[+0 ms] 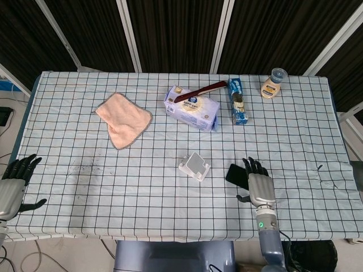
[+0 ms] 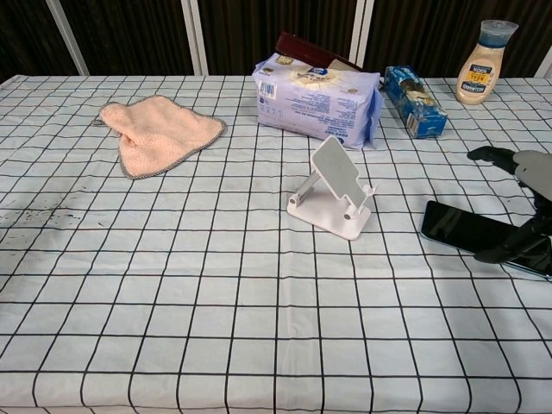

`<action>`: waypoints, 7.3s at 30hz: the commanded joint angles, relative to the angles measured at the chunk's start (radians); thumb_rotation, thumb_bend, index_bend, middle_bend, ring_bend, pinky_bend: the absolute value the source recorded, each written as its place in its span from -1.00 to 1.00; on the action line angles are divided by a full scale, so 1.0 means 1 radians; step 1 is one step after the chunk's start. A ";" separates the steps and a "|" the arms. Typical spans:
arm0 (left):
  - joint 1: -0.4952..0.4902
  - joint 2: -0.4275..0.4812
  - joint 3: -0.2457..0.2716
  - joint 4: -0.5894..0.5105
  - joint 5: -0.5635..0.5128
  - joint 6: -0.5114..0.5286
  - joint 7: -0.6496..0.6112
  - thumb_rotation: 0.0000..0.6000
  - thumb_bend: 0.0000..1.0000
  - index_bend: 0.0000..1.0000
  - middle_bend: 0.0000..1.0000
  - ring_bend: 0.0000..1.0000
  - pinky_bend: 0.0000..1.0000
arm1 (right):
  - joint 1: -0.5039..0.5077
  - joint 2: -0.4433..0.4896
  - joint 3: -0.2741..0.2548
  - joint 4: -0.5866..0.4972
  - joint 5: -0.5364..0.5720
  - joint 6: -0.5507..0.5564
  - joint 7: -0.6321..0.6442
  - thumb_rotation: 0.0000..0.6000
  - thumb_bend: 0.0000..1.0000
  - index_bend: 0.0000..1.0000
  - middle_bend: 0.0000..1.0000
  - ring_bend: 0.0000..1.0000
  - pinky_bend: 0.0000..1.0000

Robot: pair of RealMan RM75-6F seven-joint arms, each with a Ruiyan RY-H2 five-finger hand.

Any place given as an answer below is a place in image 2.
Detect purple tissue pack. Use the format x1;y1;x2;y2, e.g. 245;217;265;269
252;52;385;151

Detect white black checked tablecloth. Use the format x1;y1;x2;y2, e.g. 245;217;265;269
0;75;552;414

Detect black smartphone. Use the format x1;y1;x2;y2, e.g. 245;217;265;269
421;200;552;279

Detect blue cookie box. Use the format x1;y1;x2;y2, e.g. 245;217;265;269
383;65;449;140

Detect dark red box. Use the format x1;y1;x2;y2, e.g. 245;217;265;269
275;32;364;72

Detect mayonnaise bottle with blue cap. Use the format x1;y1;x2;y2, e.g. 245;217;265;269
455;19;519;104

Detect pink towel with grey edge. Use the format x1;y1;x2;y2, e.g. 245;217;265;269
91;95;229;180

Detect white screen frame post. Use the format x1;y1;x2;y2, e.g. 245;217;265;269
179;0;210;75
536;42;552;78
45;0;91;77
347;0;375;70

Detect robot right five-finger hand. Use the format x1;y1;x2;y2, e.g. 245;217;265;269
467;145;552;264

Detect white folding phone stand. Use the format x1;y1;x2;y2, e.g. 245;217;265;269
286;135;379;242

